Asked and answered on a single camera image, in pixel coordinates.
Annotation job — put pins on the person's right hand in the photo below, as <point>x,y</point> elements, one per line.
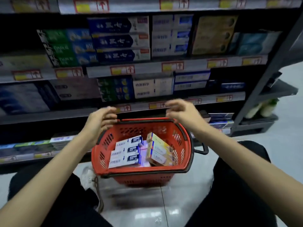
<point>189,115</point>

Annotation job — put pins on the person's left hand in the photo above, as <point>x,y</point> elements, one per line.
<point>95,125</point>

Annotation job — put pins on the person's left fingers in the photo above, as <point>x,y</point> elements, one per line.
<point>110,115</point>

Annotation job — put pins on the person's right fingers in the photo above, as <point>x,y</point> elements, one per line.
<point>172,108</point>

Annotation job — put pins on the person's right forearm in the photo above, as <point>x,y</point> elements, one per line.
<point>248,165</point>

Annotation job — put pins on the person's left forearm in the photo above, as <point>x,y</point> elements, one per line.
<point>47,179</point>

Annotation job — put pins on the red yellow price label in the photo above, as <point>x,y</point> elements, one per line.
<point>124,108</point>
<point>196,101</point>
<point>278,1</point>
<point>29,4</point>
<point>174,3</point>
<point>91,5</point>
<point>156,105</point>
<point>224,98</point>
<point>232,2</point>

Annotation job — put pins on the plain white toothpaste box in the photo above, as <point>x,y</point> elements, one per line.
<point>151,93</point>
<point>151,83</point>

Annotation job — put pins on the red plastic shopping basket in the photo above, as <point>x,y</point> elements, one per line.
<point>132,130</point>

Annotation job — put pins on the green yellow toothpaste box pack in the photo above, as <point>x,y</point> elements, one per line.
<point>116,88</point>

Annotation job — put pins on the white box with blue band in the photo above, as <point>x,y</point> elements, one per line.
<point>189,86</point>
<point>191,76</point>

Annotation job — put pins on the yellow white toothpaste box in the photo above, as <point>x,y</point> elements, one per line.
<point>157,141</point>
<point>161,158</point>

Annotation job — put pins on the grey box with dark ovals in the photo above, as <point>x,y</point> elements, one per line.
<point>75,88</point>

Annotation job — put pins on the row of shelf price labels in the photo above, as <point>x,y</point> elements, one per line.
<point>123,70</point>

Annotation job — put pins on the blue white flat box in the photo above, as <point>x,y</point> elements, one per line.
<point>221,116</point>
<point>222,124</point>

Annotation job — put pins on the white box with blue patch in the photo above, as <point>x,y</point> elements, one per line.
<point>168,50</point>
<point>169,36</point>
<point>170,21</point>

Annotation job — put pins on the dark blue white toothpaste box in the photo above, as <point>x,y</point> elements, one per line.
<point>120,55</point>
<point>118,41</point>
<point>113,24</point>

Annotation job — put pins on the small dark blue box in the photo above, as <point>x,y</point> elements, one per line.
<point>233,87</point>

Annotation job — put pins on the green blue toothpaste box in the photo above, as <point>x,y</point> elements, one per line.
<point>71,48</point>
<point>66,34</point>
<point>75,60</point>

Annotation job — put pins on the white lace-up shoe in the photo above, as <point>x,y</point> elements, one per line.
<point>88,179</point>

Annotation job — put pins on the gold toothpaste box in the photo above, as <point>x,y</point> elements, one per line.
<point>213,34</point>
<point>215,21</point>
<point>210,48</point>

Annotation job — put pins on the white green bottle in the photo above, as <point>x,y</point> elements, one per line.
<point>268,108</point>
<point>253,111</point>

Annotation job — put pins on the black store shelf unit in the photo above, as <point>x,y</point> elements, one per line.
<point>28,130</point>

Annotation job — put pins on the green flat box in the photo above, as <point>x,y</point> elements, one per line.
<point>32,144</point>

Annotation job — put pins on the blue grey box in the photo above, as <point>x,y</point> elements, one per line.
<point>23,99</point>

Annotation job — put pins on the person's left leg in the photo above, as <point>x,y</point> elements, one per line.
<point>71,205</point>

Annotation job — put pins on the person's leg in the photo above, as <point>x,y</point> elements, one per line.
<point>71,205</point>
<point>227,200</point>

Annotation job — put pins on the grey side shelf unit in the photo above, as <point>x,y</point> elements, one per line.
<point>267,75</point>

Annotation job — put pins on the pale yellow box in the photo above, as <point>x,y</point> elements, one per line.
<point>23,61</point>

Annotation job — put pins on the teal toothpaste box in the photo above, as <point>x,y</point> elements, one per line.
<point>255,43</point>

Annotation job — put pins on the person's right leg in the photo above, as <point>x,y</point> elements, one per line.
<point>227,200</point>

